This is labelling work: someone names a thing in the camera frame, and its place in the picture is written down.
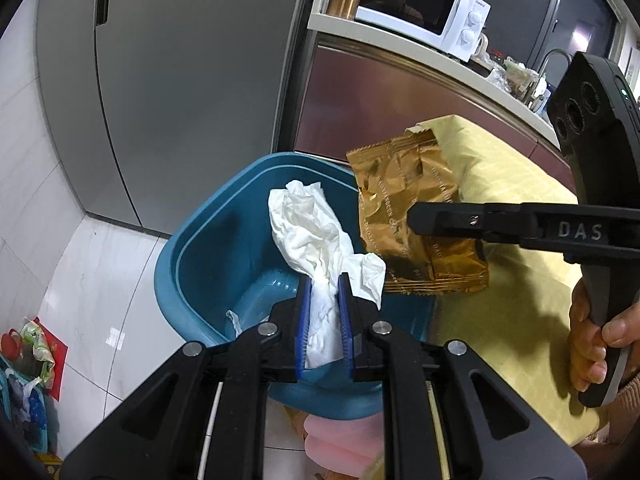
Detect grey double-door refrigerator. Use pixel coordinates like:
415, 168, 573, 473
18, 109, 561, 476
36, 0, 308, 233

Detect pink sleeve right forearm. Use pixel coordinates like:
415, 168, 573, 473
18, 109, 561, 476
574, 375, 639, 479

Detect blue plastic trash bin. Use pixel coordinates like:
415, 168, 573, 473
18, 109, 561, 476
154, 153, 435, 420

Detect gold foil snack wrapper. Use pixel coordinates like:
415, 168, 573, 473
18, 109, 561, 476
346, 127, 489, 296

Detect yellow patterned table cloth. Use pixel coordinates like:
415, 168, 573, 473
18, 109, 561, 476
418, 115, 608, 444

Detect maroon lower kitchen cabinets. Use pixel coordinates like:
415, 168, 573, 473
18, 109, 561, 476
293, 34, 575, 190

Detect white microwave oven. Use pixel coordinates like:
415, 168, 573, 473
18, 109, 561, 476
355, 0, 490, 62

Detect person's right hand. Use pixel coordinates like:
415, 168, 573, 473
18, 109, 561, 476
568, 280, 640, 392

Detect dark kitchen window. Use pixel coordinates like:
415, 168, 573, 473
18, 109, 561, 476
484, 0, 618, 87

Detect steel kitchen faucet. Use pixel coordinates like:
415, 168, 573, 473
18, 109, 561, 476
528, 48, 573, 112

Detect white tissue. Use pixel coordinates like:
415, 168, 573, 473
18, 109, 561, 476
268, 180, 386, 370

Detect pink slippers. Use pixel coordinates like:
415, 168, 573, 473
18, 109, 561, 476
303, 413, 384, 479

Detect white kitchen countertop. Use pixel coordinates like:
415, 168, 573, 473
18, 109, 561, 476
308, 0, 560, 151

